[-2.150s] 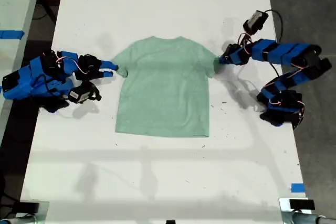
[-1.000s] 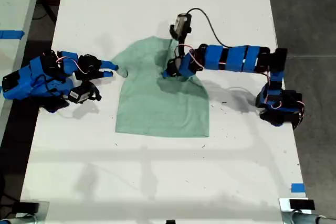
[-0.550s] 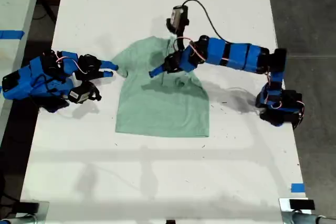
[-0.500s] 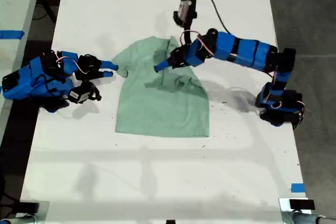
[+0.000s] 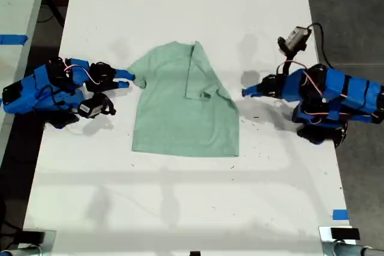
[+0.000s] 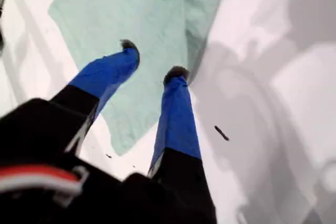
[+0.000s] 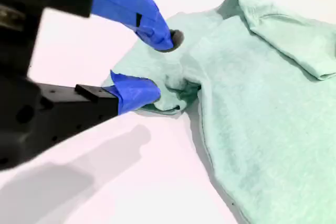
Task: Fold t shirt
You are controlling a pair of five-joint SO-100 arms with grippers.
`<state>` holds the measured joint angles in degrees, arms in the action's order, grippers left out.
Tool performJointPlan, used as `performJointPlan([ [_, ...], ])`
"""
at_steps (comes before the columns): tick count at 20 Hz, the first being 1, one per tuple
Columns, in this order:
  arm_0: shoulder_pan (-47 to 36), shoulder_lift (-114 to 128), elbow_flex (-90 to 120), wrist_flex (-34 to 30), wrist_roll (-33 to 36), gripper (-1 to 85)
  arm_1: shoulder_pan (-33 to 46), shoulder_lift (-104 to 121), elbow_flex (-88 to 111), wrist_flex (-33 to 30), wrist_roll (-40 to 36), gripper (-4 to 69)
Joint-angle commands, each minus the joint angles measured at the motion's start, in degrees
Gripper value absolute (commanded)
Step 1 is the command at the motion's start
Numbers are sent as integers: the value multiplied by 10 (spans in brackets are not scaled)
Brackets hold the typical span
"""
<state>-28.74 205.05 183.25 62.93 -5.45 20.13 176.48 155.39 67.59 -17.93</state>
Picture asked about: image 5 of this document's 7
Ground small black box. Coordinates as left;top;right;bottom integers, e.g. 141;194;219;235
21;231;46;243
330;228;361;240

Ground pale green T-shirt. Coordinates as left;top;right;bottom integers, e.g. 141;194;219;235
127;40;241;158

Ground thin black floor cable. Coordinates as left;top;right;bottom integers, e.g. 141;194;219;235
37;0;66;29

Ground white side table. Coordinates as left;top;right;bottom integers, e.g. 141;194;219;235
0;0;50;161

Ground grey metal pipe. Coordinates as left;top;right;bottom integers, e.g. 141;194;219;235
325;242;384;256
0;245;41;256

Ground black camera box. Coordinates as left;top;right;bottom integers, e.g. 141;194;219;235
277;26;313;53
77;93;117;119

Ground metal corner bracket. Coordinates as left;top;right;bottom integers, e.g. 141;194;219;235
318;225;353;256

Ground short blue tape strip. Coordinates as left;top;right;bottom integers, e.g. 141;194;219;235
332;209;350;221

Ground black camera stalk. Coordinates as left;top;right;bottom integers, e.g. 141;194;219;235
281;48;301;68

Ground black camera cable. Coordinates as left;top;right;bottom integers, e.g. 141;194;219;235
308;22;334;68

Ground long blue tape strip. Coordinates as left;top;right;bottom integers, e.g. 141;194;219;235
0;34;28;46

